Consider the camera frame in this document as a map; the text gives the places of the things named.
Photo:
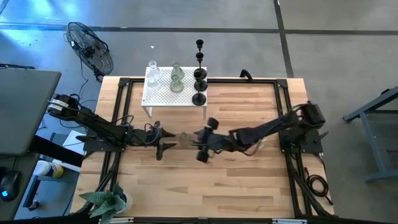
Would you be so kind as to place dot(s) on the green ribbed glass candle holder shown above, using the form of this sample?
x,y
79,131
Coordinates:
x,y
176,87
177,74

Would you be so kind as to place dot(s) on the white perforated metal shelf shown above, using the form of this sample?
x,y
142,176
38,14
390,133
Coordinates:
x,y
164,96

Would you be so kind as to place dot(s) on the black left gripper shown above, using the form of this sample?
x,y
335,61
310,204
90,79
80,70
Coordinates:
x,y
154,137

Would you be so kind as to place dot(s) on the tall black metal candlestick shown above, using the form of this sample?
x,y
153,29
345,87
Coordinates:
x,y
201,85
199,99
200,73

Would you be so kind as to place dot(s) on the white plant pot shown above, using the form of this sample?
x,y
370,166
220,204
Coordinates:
x,y
129,202

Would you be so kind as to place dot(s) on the black computer mouse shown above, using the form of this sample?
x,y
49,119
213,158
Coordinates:
x,y
9,186

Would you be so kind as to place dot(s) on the green potted plant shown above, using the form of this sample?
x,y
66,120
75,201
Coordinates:
x,y
105,202

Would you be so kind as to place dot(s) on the clear ribbed glass candle holder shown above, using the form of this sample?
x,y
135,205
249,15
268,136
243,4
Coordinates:
x,y
184,140

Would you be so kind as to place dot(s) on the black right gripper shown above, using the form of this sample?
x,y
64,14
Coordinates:
x,y
214,141

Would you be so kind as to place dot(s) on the blue-grey metal stand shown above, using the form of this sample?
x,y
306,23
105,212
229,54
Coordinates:
x,y
371,143

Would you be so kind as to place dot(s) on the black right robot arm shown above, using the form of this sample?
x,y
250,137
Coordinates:
x,y
264,132

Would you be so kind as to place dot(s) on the white yellow canister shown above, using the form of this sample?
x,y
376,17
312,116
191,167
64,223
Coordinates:
x,y
46,169

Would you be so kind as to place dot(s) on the black floor fan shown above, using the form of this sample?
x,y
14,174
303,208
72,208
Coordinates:
x,y
90,49

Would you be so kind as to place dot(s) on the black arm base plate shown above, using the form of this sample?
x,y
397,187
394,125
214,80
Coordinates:
x,y
308,146
93,146

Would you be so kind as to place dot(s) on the black table frame rails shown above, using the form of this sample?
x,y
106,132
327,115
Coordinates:
x,y
233,81

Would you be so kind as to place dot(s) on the grey desk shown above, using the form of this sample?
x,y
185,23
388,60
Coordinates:
x,y
25,109

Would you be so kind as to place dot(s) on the clear scalloped glass candle holder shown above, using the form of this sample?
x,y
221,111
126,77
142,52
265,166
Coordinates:
x,y
153,70
152,84

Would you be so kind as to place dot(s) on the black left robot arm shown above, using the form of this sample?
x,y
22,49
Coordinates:
x,y
93,123

